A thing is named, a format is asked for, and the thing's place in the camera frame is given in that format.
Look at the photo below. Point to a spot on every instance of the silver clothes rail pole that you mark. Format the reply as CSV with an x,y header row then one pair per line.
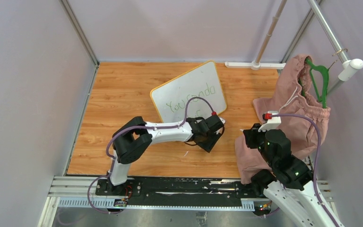
x,y
350,66

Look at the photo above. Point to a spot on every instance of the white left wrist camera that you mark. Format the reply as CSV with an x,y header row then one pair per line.
x,y
222,120

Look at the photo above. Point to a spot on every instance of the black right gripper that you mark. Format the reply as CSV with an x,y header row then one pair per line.
x,y
251,134

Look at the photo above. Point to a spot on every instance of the pink cloth garment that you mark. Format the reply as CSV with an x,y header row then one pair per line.
x,y
292,99

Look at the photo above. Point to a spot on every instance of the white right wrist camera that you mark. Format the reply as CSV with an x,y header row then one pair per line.
x,y
272,121

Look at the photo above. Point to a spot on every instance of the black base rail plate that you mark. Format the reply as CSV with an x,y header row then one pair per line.
x,y
183,192

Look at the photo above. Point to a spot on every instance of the yellow framed whiteboard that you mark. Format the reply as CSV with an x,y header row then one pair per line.
x,y
172,98

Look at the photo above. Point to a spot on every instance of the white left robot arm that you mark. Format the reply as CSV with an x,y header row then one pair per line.
x,y
130,142

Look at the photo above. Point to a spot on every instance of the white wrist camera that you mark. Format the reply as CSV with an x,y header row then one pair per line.
x,y
222,120
272,121

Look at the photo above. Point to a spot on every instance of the white rack base foot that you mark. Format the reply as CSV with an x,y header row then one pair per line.
x,y
255,66

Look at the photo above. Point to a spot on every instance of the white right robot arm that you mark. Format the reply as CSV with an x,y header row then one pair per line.
x,y
289,183

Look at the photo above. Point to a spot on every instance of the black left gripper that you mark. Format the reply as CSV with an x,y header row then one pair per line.
x,y
208,146

